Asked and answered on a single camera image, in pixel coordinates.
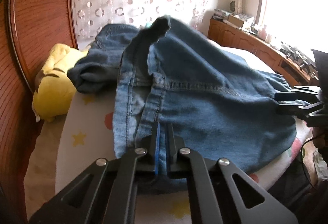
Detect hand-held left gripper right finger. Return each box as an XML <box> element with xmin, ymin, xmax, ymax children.
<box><xmin>165</xmin><ymin>125</ymin><xmax>299</xmax><ymax>224</ymax></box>

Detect open cardboard box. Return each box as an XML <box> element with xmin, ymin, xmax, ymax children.
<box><xmin>224</xmin><ymin>15</ymin><xmax>247</xmax><ymax>29</ymax></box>

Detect wooden cabinet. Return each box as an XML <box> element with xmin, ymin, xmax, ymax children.
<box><xmin>208</xmin><ymin>18</ymin><xmax>321</xmax><ymax>86</ymax></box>

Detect yellow plush toy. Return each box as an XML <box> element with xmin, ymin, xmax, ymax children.
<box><xmin>32</xmin><ymin>43</ymin><xmax>89</xmax><ymax>122</ymax></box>

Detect blue denim pants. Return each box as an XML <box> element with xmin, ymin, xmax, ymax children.
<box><xmin>68</xmin><ymin>15</ymin><xmax>312</xmax><ymax>189</ymax></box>

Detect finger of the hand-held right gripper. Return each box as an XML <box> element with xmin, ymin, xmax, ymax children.
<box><xmin>276</xmin><ymin>101</ymin><xmax>323</xmax><ymax>126</ymax></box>
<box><xmin>275</xmin><ymin>86</ymin><xmax>322</xmax><ymax>102</ymax></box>

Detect person's dark clothing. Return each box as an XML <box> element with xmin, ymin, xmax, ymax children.
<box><xmin>266</xmin><ymin>147</ymin><xmax>328</xmax><ymax>224</ymax></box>

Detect black cable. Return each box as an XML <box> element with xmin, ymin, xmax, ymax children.
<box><xmin>299</xmin><ymin>136</ymin><xmax>318</xmax><ymax>189</ymax></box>

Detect window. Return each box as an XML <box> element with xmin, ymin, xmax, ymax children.
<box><xmin>256</xmin><ymin>0</ymin><xmax>328</xmax><ymax>57</ymax></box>

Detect strawberry print bed sheet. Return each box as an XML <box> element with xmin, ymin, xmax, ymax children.
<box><xmin>24</xmin><ymin>40</ymin><xmax>321</xmax><ymax>224</ymax></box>

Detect black device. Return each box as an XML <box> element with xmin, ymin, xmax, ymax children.
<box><xmin>280</xmin><ymin>43</ymin><xmax>298</xmax><ymax>58</ymax></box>
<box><xmin>295</xmin><ymin>54</ymin><xmax>316</xmax><ymax>71</ymax></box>

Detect wooden headboard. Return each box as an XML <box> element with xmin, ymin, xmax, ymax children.
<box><xmin>0</xmin><ymin>0</ymin><xmax>80</xmax><ymax>224</ymax></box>

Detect stack of papers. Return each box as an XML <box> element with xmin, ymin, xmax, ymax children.
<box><xmin>213</xmin><ymin>9</ymin><xmax>231</xmax><ymax>20</ymax></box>

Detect person's right hand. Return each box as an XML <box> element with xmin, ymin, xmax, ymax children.
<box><xmin>312</xmin><ymin>128</ymin><xmax>328</xmax><ymax>149</ymax></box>

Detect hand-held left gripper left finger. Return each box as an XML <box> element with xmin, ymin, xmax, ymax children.
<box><xmin>28</xmin><ymin>123</ymin><xmax>161</xmax><ymax>224</ymax></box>

